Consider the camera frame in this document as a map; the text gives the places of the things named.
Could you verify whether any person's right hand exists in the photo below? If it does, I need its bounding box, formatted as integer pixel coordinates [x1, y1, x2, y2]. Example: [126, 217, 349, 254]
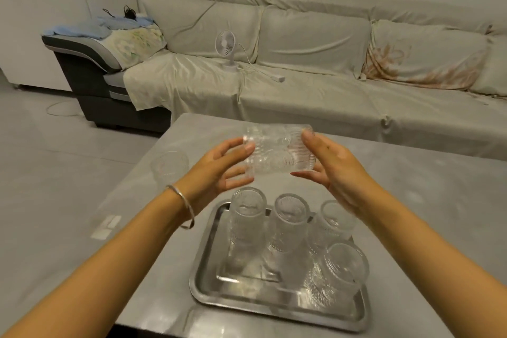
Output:
[290, 130, 373, 212]

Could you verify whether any person's left hand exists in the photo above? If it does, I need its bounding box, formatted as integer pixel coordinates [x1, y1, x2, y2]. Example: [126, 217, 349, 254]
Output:
[174, 138, 256, 219]

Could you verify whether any clear ribbed drinking glass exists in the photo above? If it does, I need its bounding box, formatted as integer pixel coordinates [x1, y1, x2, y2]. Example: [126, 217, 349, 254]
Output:
[266, 193, 310, 280]
[243, 123, 318, 174]
[228, 187, 268, 248]
[311, 199, 357, 248]
[150, 150, 190, 189]
[308, 242, 370, 308]

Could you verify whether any person's left forearm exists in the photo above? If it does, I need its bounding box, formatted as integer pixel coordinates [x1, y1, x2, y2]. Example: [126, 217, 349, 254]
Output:
[0, 186, 197, 338]

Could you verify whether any person's right forearm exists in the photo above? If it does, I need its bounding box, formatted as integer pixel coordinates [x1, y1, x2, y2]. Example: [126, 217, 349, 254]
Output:
[348, 175, 507, 338]

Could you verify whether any beige sofa cover sheet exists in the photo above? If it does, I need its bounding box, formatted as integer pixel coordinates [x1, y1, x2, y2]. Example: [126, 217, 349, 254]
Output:
[123, 0, 507, 162]

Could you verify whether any beige covered back cushion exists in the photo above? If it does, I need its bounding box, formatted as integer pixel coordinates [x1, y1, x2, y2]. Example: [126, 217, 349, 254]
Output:
[143, 0, 264, 70]
[257, 5, 373, 80]
[468, 34, 507, 97]

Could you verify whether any small white desk fan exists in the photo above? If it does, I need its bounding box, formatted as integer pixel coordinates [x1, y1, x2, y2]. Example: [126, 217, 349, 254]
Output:
[215, 30, 240, 72]

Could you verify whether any stainless steel tray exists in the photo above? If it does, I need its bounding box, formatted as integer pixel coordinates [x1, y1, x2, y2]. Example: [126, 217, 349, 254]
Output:
[189, 199, 372, 333]

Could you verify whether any orange patterned cushion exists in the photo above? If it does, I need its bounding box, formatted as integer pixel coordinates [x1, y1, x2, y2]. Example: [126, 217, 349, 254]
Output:
[362, 20, 489, 91]

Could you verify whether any floral patterned pillow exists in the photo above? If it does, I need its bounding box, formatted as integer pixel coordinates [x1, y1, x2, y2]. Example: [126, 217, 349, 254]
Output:
[106, 25, 167, 71]

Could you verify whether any grey and black sofa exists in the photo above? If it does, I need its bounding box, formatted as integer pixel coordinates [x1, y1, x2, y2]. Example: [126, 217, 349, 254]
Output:
[41, 0, 507, 162]

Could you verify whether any light blue cloth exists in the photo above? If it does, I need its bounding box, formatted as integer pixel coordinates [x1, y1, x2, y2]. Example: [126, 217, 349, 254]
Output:
[43, 16, 156, 40]

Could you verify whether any white cabinet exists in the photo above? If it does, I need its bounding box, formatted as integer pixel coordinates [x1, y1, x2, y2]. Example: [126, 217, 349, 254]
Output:
[0, 0, 92, 93]

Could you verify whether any silver bracelet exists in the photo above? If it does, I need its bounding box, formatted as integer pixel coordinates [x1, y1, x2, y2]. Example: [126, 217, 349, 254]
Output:
[165, 185, 195, 231]

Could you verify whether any black cord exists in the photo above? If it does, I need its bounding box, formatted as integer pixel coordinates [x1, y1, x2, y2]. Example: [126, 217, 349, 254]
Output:
[102, 5, 138, 20]

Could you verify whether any white floor cable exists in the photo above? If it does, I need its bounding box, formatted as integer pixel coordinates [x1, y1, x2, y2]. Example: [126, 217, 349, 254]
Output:
[45, 99, 87, 117]

